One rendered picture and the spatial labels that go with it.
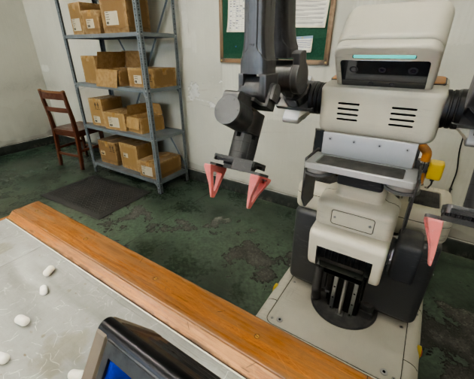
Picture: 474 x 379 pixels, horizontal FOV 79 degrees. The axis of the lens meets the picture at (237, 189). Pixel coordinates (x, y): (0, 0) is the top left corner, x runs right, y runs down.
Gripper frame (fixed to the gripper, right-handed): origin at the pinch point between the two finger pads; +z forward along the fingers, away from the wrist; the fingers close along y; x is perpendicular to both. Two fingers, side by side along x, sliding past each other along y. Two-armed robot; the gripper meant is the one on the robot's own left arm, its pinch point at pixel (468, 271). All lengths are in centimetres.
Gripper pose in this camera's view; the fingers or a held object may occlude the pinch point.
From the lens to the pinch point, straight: 56.5
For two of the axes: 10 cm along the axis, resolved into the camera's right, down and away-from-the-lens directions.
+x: 4.8, 0.8, 8.7
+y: 8.4, 2.4, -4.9
